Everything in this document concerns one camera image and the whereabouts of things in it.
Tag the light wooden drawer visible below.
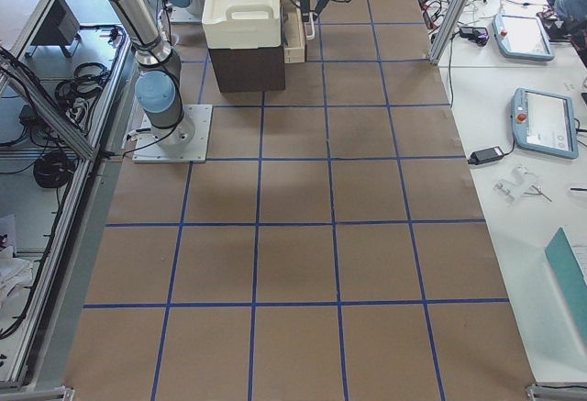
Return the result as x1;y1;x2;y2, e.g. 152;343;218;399
282;4;306;64

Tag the white foam tray box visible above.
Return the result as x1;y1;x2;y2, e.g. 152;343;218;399
202;0;282;50

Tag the far blue teach pendant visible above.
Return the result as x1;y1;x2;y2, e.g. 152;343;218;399
492;14;555;61

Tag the blue teach pendant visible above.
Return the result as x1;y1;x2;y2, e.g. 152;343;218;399
511;88;579;160
492;14;555;61

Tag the black adapter on desk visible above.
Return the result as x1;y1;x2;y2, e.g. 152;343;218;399
468;146;505;166

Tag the near blue teach pendant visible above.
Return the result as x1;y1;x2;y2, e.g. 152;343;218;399
511;88;579;160

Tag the teal folder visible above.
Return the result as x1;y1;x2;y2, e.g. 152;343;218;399
545;228;586;313

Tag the white drawer handle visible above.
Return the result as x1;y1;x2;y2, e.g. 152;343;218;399
304;12;316;41

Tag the right side frame post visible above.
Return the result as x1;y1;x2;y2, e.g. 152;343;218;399
429;0;468;65

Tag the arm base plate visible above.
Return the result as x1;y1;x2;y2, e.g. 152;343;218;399
132;105;213;163

